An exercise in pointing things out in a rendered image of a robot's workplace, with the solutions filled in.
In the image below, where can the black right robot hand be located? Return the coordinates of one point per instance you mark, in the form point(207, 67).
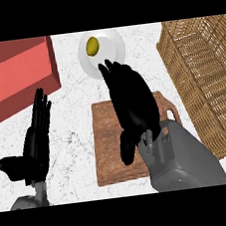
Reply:
point(133, 99)

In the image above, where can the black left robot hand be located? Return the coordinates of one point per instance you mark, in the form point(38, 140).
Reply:
point(38, 141)

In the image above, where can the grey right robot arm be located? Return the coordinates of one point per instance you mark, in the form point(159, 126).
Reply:
point(180, 158)

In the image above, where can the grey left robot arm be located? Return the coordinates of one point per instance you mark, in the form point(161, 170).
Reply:
point(32, 196)

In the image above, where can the brown wooden cutting board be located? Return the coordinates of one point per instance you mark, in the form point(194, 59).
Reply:
point(110, 142)

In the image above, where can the brown wicker basket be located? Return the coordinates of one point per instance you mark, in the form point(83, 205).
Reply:
point(205, 83)

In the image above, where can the white round plate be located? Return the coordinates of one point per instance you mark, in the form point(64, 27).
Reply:
point(109, 50)

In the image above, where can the yellow-green oval fruit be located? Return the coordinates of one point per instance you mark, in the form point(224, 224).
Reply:
point(92, 46)

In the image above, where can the red box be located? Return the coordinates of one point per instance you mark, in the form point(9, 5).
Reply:
point(13, 77)

